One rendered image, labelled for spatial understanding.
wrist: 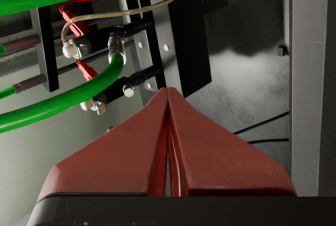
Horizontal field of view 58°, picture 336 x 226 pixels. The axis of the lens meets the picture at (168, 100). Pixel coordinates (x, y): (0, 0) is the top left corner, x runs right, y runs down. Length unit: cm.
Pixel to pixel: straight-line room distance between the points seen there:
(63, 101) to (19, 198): 56
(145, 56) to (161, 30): 7
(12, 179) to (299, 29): 64
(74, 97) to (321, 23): 27
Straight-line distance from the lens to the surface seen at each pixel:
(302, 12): 39
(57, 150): 78
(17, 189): 78
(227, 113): 68
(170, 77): 51
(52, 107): 25
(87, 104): 44
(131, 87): 45
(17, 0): 24
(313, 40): 39
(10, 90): 61
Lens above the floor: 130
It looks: 36 degrees down
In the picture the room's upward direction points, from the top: 121 degrees counter-clockwise
